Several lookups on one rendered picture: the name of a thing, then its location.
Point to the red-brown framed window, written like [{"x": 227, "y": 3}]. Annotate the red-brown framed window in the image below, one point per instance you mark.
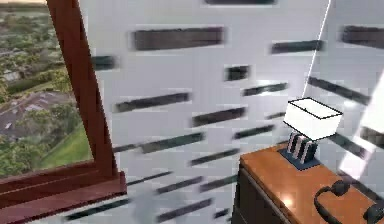
[{"x": 83, "y": 83}]

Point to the brown top dark nightstand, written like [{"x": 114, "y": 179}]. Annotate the brown top dark nightstand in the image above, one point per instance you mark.
[{"x": 283, "y": 186}]

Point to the white shade table lamp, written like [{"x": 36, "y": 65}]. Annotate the white shade table lamp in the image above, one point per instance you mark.
[{"x": 311, "y": 120}]

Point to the black headphones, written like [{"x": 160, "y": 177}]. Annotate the black headphones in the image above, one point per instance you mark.
[{"x": 336, "y": 188}]

